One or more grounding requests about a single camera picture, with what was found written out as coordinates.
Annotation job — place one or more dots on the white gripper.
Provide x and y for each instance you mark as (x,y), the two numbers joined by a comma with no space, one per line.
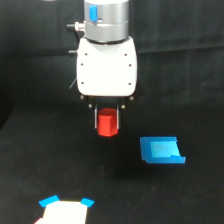
(107,73)

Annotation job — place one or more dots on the red hexagonal block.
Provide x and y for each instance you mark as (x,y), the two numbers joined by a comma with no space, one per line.
(107,122)

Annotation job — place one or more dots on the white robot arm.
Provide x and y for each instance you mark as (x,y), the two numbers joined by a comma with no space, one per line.
(106,22)

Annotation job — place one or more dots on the blue tape piece right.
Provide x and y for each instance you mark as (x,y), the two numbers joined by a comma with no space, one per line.
(87,202)

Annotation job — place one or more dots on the blue tape piece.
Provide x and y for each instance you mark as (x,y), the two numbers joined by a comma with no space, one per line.
(87,202)
(43,203)

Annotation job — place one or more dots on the blue tape piece left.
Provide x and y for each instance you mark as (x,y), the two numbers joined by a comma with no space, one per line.
(43,203)

